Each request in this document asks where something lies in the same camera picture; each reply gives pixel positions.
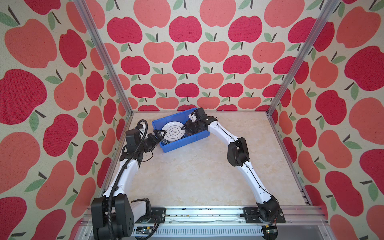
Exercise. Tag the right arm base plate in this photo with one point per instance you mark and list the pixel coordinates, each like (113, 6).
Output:
(257, 216)

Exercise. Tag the right aluminium post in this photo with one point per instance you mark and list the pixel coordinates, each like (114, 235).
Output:
(319, 24)

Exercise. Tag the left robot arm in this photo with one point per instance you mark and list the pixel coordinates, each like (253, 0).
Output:
(113, 215)

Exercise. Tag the left aluminium post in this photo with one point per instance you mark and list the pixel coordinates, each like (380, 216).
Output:
(90, 24)

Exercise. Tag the white plate black rim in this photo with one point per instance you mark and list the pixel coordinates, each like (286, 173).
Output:
(174, 131)

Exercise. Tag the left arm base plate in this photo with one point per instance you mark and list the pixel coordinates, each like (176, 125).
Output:
(156, 214)

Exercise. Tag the blue plastic bin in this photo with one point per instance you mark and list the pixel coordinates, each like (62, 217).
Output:
(178, 117)

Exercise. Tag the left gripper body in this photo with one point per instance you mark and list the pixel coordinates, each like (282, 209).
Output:
(146, 144)

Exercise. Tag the aluminium post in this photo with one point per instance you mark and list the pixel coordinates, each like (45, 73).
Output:
(319, 24)
(90, 24)

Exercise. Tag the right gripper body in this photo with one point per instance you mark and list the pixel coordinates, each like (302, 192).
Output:
(190, 126)

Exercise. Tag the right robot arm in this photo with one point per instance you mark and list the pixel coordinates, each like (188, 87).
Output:
(238, 156)

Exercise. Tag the aluminium front rail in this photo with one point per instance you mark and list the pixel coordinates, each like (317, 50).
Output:
(241, 223)

